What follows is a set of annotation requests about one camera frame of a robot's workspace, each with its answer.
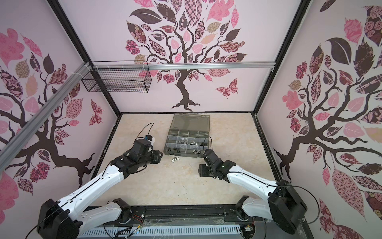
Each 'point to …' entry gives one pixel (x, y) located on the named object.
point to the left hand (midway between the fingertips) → (160, 157)
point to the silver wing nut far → (175, 158)
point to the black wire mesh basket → (119, 80)
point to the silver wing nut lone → (182, 143)
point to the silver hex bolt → (193, 143)
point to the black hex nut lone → (169, 149)
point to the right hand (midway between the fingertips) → (200, 169)
